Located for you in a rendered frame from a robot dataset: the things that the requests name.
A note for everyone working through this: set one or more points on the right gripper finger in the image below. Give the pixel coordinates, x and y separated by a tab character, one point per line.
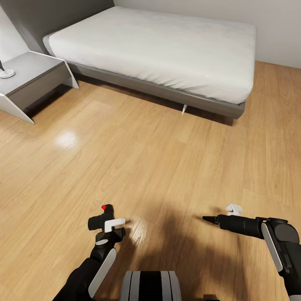
212	219

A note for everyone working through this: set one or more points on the digital camera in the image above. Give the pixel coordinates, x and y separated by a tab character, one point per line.
98	222

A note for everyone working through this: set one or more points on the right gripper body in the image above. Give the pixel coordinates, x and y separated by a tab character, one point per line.
233	223

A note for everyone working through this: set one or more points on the nightstand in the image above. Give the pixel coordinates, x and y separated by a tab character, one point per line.
35	75

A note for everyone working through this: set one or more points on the bed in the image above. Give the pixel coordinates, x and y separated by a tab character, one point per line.
200	62

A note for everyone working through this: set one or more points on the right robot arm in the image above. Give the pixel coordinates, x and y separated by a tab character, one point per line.
281	238

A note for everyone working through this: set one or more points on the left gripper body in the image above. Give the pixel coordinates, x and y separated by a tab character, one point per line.
116	234

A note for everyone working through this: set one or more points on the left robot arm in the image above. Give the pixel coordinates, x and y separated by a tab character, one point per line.
84	282

